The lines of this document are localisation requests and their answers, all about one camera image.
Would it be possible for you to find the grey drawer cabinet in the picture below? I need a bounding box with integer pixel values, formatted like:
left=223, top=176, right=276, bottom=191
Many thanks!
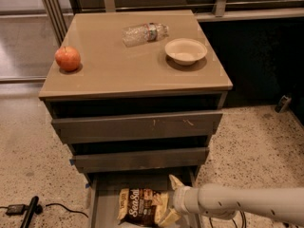
left=38, top=9, right=234, bottom=228

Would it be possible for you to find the white paper bowl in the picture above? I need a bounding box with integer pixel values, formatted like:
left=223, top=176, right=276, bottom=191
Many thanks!
left=164, top=38, right=208, bottom=66

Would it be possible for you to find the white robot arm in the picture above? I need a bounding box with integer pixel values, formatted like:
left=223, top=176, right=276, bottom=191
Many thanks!
left=159, top=175, right=304, bottom=227

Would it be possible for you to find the thin black floor cable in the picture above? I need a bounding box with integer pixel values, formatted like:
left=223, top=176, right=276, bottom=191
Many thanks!
left=45, top=202, right=89, bottom=219

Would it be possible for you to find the metal window railing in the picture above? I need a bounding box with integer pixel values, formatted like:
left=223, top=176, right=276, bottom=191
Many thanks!
left=42, top=0, right=304, bottom=44

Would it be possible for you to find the small grey floor device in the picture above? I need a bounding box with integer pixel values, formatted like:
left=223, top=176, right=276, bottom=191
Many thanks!
left=275, top=95, right=292, bottom=113

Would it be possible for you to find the coiled black cable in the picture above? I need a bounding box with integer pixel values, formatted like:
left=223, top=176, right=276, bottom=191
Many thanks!
left=208, top=210, right=248, bottom=228

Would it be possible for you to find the red apple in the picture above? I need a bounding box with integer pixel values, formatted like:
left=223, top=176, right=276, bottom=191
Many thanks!
left=55, top=46, right=81, bottom=71

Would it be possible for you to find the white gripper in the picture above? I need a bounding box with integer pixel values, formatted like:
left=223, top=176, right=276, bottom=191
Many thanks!
left=158, top=174, right=200, bottom=227

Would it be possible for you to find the black power adapter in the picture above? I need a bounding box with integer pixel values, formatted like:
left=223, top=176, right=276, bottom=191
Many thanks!
left=6, top=204, right=28, bottom=216

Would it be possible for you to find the black bar tool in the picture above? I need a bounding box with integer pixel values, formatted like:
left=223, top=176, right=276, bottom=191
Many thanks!
left=20, top=196, right=43, bottom=228

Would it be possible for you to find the clear plastic water bottle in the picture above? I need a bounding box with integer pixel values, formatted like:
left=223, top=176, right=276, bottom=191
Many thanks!
left=122, top=23, right=169, bottom=48

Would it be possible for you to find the grey drawer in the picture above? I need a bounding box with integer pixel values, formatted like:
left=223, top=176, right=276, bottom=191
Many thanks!
left=73, top=147, right=209, bottom=173
left=51, top=111, right=222, bottom=143

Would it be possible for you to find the middle grey drawer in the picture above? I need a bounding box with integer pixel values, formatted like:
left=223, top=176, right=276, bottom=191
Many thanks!
left=73, top=147, right=209, bottom=173

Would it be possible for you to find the open bottom drawer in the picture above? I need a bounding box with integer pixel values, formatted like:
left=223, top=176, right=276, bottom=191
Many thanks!
left=88, top=167, right=196, bottom=228

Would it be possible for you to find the brown sea salt chip bag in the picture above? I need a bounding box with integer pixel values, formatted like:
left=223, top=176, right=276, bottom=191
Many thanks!
left=118, top=188, right=169, bottom=227

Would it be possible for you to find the top grey drawer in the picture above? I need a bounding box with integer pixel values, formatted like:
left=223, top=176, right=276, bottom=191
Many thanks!
left=51, top=111, right=222, bottom=143

